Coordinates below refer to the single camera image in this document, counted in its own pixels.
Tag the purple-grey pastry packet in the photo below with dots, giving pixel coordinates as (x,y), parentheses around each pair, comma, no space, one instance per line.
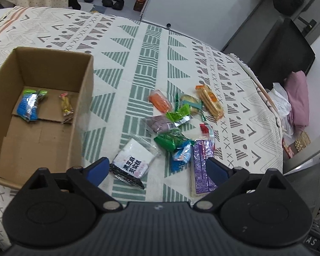
(158,124)

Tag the green-edged pastry packet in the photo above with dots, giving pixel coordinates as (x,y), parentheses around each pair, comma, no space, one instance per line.
(190,104)

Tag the brown cardboard box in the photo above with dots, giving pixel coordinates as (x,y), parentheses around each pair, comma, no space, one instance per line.
(45,144)

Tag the bright green snack packet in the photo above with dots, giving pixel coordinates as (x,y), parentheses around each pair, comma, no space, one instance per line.
(178,114)

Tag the small red snack packet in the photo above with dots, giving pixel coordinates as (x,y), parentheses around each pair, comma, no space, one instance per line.
(204,128)

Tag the orange biscuit packet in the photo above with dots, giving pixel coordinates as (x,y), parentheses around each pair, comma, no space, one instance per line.
(210,102)

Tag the blue green-edged snack packet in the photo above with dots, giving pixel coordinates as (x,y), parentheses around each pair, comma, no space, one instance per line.
(28,105)

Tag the black chair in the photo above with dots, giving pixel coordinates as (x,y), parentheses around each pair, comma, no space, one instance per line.
(285,50)

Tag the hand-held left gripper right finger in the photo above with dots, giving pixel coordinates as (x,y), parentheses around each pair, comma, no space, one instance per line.
(216,169)

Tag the gold gift box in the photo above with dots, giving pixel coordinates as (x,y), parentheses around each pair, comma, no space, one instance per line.
(300,142)

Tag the orange snack packet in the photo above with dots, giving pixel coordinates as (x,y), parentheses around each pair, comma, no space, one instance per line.
(160,101)

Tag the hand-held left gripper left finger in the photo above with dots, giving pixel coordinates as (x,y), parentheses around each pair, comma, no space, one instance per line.
(98,170)

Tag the grey metal stand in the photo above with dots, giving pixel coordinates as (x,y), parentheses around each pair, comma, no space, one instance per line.
(309,157)

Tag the dark green snack packet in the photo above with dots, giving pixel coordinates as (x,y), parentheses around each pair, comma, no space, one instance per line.
(168,140)

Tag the yellow brown snack packet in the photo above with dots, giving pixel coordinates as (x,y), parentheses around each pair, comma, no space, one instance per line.
(65,106)

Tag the white cloth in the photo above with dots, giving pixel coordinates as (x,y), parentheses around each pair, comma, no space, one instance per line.
(280,104)

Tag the purple wafer packet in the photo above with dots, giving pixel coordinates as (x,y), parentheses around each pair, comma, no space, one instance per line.
(200,170)

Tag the pink cloth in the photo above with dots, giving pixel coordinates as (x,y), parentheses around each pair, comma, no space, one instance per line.
(298,101)

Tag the white and black snack packet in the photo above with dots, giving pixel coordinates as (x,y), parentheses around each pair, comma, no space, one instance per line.
(133,160)

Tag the patterned blanket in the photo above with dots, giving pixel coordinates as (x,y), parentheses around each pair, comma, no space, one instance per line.
(138,58)

